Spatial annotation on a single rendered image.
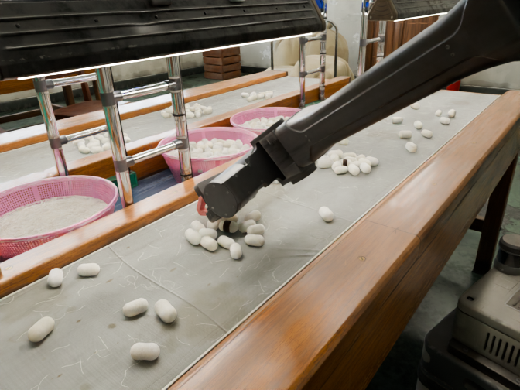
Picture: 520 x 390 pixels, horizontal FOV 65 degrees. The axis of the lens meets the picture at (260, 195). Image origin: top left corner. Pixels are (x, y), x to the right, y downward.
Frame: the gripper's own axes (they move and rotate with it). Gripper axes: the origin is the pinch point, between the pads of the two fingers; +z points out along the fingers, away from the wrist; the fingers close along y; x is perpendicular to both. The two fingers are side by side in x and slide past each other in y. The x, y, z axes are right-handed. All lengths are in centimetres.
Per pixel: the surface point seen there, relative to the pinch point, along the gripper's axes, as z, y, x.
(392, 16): -25, -66, -19
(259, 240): -11.3, 1.8, 9.7
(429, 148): -17, -61, 15
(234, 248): -10.4, 6.3, 8.7
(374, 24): 132, -486, -118
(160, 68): 404, -386, -263
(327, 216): -15.2, -11.3, 12.8
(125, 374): -12.5, 30.0, 13.2
